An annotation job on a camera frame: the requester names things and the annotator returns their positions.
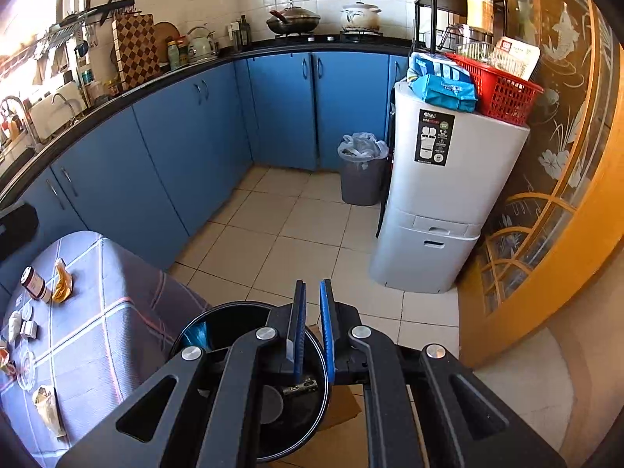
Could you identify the white ceramic pot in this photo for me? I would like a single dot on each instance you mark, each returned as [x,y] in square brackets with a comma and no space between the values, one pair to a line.
[361,17]

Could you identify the checkered wooden cutting board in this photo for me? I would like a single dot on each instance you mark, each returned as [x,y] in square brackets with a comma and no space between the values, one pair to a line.
[136,48]

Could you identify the wall utensil rail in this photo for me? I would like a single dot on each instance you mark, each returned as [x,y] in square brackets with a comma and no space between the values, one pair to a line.
[92,12]

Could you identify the red plastic basket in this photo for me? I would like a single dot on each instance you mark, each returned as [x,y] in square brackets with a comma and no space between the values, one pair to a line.
[502,95]

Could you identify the flat brown cardboard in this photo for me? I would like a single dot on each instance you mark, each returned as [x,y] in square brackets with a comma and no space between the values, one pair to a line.
[341,409]

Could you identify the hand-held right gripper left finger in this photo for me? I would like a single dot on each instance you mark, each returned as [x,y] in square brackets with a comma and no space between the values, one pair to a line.
[298,331]

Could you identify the clear plastic lid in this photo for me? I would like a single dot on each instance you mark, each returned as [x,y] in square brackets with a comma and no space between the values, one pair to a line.
[27,369]

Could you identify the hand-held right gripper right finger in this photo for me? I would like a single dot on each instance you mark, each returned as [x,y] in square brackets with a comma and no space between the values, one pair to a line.
[325,331]

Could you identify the stainless steel pot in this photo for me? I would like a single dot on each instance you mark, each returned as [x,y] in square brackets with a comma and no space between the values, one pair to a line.
[475,36]

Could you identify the white tissue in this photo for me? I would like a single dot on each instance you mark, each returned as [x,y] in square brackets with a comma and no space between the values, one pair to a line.
[15,325]

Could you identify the brown bottle with white label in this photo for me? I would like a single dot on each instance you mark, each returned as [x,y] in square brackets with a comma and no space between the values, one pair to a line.
[36,283]

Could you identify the small silver box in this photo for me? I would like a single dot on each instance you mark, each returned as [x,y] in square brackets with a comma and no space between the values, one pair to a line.
[30,330]

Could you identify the black round trash bin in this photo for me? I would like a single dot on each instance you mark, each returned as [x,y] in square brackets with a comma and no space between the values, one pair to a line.
[292,424]

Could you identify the black wok with lid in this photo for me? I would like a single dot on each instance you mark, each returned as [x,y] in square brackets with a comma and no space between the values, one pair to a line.
[292,22]

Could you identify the grey trash can with bag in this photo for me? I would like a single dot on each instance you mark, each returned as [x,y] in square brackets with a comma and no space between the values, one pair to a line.
[363,175]

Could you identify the chrome kitchen faucet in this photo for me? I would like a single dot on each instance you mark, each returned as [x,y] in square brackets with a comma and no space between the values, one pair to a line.
[22,117]

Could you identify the light green kettle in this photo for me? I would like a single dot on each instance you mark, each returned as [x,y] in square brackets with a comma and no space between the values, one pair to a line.
[202,46]

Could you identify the blue plaid tablecloth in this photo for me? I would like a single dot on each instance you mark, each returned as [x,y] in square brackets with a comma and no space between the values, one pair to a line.
[112,302]

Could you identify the wooden door with painted glass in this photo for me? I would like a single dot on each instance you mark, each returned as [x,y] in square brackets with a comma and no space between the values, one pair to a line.
[575,156]

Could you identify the blue kitchen cabinet run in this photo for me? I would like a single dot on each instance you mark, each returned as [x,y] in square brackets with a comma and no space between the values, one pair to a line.
[170,156]

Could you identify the blue plastic packet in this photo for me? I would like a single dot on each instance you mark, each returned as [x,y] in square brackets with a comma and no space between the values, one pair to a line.
[443,90]

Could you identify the round wooden board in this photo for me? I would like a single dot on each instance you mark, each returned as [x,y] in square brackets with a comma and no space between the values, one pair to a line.
[168,31]

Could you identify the black metal rack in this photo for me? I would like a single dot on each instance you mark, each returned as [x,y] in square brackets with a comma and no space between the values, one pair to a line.
[424,19]

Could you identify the yellow-orange snack wrapper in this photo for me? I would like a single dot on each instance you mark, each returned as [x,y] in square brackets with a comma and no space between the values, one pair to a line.
[62,282]

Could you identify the white packaged box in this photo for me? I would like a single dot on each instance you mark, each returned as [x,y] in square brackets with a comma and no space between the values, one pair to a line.
[516,56]

